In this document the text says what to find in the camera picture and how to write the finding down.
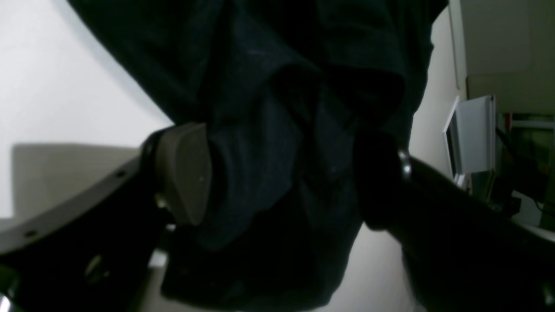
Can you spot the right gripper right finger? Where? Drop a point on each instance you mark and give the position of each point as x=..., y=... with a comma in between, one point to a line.
x=462, y=256

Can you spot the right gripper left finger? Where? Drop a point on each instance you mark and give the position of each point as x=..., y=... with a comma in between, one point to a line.
x=90, y=254

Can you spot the black T-shirt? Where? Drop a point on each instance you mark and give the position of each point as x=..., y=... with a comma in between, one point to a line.
x=283, y=87

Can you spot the grey computer monitor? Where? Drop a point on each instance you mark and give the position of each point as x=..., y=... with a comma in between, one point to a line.
x=470, y=137

